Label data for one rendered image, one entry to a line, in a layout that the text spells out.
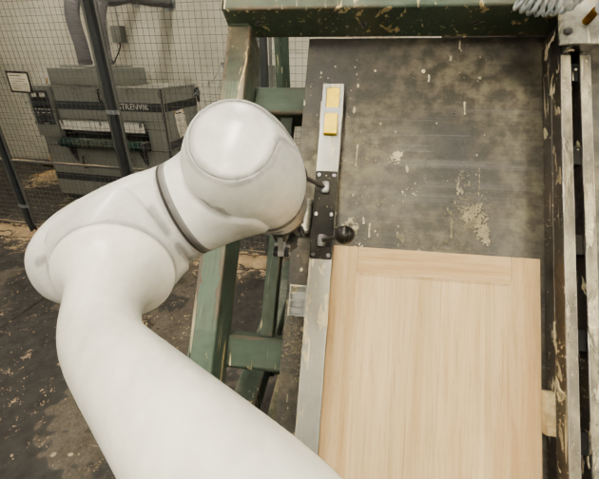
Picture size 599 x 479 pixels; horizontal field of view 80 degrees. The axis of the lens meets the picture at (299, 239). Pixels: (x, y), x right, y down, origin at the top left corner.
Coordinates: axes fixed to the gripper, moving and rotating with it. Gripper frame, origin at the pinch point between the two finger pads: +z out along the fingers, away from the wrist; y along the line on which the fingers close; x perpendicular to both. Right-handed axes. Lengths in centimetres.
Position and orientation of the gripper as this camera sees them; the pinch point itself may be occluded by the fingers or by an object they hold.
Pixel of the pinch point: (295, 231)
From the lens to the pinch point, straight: 68.4
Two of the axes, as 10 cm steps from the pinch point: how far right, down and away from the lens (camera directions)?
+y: -0.8, 9.9, -1.4
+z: 1.2, 1.5, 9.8
